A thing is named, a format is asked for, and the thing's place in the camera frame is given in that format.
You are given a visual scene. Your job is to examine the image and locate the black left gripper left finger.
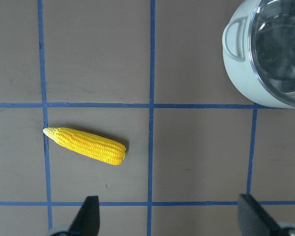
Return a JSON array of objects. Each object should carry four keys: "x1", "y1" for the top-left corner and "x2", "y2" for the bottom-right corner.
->
[{"x1": 68, "y1": 196, "x2": 99, "y2": 236}]

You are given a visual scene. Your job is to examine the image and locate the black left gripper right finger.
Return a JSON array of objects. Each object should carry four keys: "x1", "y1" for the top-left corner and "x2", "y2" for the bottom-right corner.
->
[{"x1": 237, "y1": 194, "x2": 280, "y2": 236}]

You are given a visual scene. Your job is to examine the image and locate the yellow plastic corn cob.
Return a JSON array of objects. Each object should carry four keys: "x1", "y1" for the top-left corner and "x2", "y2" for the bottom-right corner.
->
[{"x1": 43, "y1": 127, "x2": 126, "y2": 166}]

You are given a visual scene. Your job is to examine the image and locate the glass pot lid with knob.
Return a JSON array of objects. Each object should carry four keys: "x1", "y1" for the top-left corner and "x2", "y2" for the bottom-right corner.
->
[{"x1": 248, "y1": 0, "x2": 295, "y2": 108}]

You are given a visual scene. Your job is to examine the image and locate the pale green cooking pot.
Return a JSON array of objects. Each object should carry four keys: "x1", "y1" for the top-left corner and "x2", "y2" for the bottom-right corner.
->
[{"x1": 222, "y1": 0, "x2": 295, "y2": 109}]

